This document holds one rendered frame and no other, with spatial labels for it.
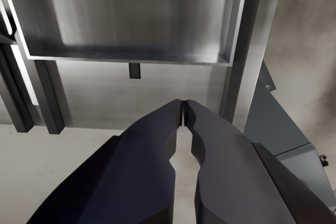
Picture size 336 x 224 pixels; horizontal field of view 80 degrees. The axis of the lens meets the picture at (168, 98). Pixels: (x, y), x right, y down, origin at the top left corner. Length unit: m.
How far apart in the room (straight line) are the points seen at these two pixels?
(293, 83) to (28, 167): 2.17
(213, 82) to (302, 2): 1.04
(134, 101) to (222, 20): 0.17
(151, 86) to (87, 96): 0.11
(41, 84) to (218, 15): 0.26
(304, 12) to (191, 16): 1.09
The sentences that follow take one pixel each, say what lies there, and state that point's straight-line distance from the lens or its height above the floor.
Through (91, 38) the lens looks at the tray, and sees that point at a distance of 0.31.
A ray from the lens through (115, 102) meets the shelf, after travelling 0.34.
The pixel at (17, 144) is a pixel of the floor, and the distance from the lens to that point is 2.07.
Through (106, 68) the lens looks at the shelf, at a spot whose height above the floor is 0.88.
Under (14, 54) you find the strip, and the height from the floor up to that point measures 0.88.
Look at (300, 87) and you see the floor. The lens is 1.49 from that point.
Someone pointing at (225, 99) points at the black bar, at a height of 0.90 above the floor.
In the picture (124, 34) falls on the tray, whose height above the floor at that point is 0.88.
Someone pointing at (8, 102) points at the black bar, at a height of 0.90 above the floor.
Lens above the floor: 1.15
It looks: 60 degrees down
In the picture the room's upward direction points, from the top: 174 degrees counter-clockwise
